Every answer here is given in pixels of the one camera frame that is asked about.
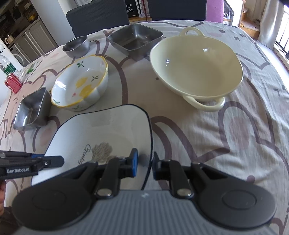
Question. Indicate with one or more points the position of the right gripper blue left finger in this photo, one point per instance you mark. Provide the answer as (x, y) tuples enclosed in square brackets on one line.
[(111, 174)]

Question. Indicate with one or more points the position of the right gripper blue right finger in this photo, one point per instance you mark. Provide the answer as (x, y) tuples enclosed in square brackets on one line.
[(174, 173)]

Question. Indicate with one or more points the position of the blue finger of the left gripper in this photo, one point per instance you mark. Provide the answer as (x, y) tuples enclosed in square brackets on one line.
[(50, 161)]

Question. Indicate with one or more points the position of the white square plate black rim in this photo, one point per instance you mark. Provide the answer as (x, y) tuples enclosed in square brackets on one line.
[(100, 136)]

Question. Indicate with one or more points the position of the small square steel tray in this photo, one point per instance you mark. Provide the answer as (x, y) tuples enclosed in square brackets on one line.
[(33, 111)]

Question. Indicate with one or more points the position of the white lemon pattern bowl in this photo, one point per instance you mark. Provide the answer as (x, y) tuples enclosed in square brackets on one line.
[(81, 84)]

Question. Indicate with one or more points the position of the large cream two-handled bowl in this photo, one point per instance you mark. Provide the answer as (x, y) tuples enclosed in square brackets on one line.
[(200, 69)]

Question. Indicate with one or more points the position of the round steel bowl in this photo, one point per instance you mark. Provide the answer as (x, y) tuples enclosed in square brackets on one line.
[(77, 47)]

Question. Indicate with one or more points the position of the large square steel tray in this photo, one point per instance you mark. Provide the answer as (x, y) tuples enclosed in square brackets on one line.
[(135, 40)]

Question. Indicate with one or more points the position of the person's left hand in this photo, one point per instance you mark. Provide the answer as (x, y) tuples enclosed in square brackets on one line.
[(2, 196)]

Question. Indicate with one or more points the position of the red soda can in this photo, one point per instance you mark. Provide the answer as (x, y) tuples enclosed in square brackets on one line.
[(13, 83)]

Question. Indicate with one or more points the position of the clear plastic water bottle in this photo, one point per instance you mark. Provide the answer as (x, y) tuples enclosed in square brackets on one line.
[(6, 66)]

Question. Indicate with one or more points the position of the green snack packet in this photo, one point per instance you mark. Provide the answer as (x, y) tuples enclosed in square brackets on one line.
[(29, 69)]

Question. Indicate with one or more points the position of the kitchen cabinet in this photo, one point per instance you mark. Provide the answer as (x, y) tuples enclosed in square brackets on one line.
[(35, 41)]

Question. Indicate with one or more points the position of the left dark chair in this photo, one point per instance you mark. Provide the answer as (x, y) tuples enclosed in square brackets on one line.
[(89, 18)]

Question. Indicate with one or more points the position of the dark chair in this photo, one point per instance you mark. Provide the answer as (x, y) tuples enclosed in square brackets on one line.
[(177, 10), (89, 18)]

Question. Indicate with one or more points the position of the right dark chair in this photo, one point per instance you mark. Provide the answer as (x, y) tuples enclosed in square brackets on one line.
[(177, 10)]

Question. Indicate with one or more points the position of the white curtain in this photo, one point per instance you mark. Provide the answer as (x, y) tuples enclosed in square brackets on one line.
[(270, 23)]

